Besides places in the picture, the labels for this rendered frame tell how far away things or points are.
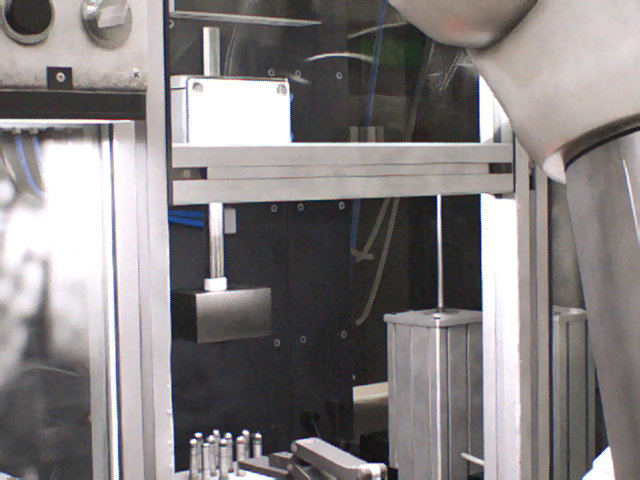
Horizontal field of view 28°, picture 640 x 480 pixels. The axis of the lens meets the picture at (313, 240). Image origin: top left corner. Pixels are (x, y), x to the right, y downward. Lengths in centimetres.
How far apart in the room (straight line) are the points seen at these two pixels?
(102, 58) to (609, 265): 53
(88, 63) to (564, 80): 50
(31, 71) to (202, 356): 67
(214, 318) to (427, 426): 30
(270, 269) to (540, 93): 110
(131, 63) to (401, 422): 63
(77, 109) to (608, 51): 47
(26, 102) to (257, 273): 74
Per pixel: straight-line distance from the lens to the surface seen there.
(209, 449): 122
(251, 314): 121
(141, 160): 93
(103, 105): 86
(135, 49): 92
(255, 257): 152
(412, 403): 140
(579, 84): 45
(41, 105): 84
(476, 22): 46
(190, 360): 148
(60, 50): 89
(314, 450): 111
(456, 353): 138
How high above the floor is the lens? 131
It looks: 3 degrees down
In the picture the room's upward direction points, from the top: 1 degrees counter-clockwise
